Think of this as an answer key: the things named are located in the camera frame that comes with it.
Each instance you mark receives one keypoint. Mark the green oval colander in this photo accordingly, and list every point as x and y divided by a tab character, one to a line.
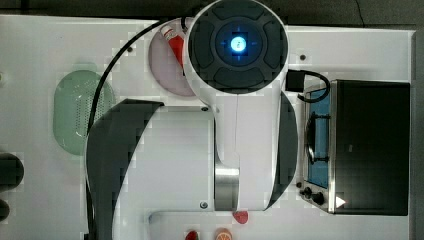
73	99

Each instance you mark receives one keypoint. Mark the red ketchup bottle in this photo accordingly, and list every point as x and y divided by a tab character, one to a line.
174	41

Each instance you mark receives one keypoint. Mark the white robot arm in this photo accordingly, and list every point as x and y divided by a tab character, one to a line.
236	152

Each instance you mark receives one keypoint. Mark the black round pot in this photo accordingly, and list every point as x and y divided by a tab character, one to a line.
11	171

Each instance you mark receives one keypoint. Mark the small red toy piece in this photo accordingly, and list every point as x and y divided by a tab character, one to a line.
192	235

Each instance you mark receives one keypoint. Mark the grey round plate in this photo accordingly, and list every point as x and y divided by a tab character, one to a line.
163	64

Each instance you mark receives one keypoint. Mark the black toaster oven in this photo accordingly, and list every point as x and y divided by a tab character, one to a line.
357	148

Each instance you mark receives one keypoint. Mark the red toy strawberry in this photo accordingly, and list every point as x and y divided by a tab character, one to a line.
241	217

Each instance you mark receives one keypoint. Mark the orange slice toy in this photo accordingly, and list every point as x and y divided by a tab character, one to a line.
223	234

